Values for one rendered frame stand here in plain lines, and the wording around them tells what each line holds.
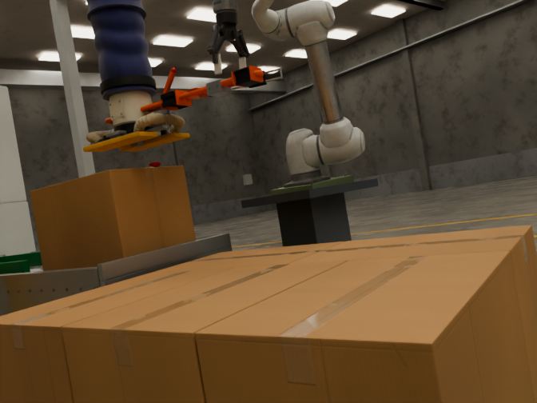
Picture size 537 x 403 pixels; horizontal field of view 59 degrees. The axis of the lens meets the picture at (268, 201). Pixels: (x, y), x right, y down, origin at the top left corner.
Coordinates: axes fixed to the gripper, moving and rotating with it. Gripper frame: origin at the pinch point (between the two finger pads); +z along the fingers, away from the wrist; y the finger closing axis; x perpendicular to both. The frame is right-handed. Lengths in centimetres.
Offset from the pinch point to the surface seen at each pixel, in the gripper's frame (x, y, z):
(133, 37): -47, 4, -21
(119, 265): -32, 33, 65
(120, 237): -42, 24, 57
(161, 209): -44, 1, 50
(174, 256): -33, 6, 68
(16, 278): -92, 43, 74
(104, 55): -56, 13, -14
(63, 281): -57, 41, 72
